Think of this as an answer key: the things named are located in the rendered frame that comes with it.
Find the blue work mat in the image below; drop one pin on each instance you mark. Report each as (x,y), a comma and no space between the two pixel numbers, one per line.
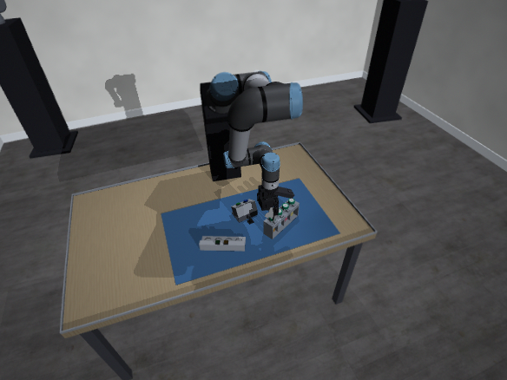
(185,227)

